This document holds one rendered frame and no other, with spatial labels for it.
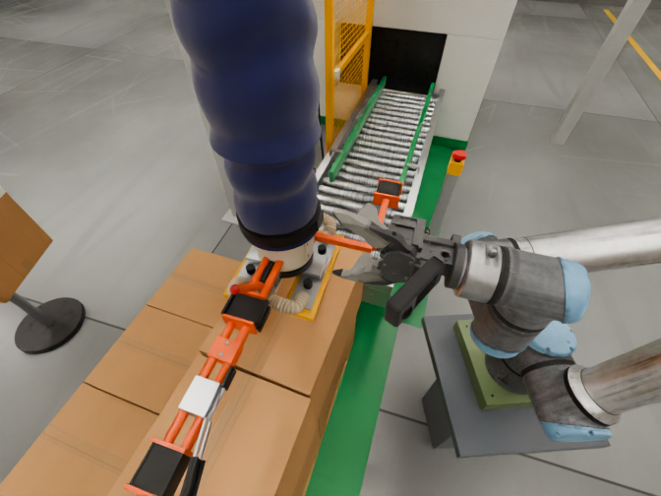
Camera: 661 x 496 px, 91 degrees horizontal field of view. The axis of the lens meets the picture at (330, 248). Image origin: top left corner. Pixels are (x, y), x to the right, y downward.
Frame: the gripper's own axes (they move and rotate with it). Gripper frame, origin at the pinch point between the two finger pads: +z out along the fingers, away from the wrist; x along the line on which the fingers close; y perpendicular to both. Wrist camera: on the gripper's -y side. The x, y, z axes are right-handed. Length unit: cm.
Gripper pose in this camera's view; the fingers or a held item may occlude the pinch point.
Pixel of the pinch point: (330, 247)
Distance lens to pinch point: 52.9
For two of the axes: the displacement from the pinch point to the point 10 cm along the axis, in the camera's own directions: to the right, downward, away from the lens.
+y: 2.9, -7.3, 6.2
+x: 0.0, -6.5, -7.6
